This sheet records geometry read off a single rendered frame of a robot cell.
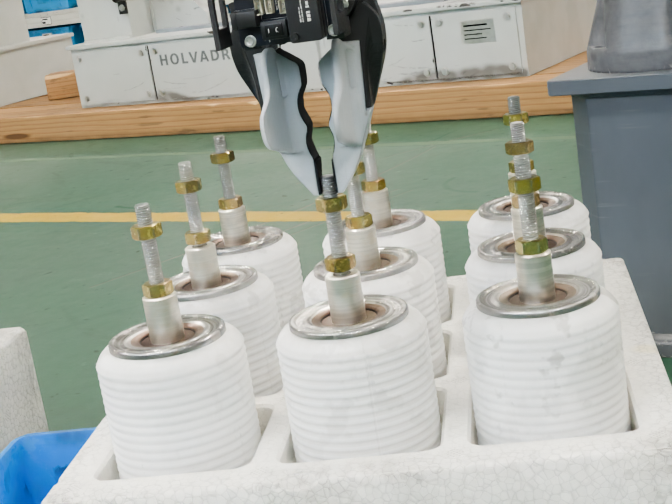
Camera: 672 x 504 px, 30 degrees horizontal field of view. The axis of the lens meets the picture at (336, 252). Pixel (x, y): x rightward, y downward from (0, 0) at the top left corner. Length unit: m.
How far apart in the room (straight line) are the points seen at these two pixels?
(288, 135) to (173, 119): 2.74
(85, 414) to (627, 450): 0.85
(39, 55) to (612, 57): 3.30
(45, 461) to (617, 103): 0.66
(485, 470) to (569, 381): 0.07
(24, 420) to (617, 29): 0.69
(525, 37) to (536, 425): 2.27
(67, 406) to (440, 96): 1.71
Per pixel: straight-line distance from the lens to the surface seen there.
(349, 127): 0.73
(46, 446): 1.08
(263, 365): 0.90
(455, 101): 3.00
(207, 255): 0.91
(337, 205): 0.76
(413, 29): 3.11
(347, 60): 0.74
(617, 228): 1.35
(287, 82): 0.76
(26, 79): 4.39
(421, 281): 0.87
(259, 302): 0.90
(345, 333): 0.75
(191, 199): 0.90
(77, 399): 1.52
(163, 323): 0.80
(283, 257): 1.00
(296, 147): 0.76
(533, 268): 0.76
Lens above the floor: 0.49
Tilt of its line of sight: 14 degrees down
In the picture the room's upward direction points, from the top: 9 degrees counter-clockwise
